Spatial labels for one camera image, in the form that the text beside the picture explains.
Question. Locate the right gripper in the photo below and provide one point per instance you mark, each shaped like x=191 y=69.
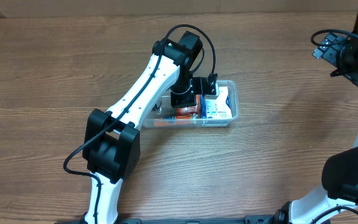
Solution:
x=330 y=53

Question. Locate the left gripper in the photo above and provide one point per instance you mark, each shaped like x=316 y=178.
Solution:
x=190 y=93

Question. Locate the red medicine box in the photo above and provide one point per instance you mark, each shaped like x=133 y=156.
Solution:
x=190 y=109

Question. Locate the orange tablet tube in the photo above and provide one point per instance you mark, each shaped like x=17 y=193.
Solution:
x=175 y=120

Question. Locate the blue medicine box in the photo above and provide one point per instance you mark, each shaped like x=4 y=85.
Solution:
x=213 y=122

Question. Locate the white medicine box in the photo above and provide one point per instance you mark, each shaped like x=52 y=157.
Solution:
x=219 y=108

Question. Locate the dark bottle white cap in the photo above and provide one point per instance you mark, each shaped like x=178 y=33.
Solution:
x=158 y=107

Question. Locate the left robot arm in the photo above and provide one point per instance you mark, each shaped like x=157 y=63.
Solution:
x=112 y=137

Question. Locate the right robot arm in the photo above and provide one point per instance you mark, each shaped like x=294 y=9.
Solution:
x=338 y=190

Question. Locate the clear plastic container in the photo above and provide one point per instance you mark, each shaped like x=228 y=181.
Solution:
x=167 y=110

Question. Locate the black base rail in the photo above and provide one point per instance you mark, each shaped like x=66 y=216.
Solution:
x=194 y=221

